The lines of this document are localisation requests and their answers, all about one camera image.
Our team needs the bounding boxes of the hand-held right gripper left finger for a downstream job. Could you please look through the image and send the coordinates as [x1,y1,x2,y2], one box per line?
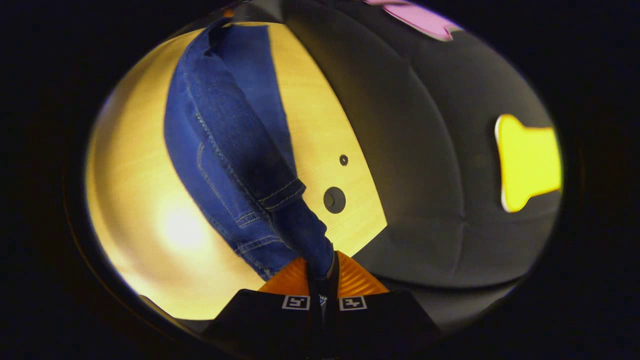
[204,257,322,353]

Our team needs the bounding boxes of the blue denim jeans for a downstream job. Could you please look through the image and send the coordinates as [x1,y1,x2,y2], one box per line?
[163,20,335,282]

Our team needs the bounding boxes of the black backdrop cloth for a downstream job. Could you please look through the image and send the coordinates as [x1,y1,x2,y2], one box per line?
[280,0,564,322]

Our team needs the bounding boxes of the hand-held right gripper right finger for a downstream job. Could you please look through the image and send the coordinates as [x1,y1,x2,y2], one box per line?
[324,251,442,353]

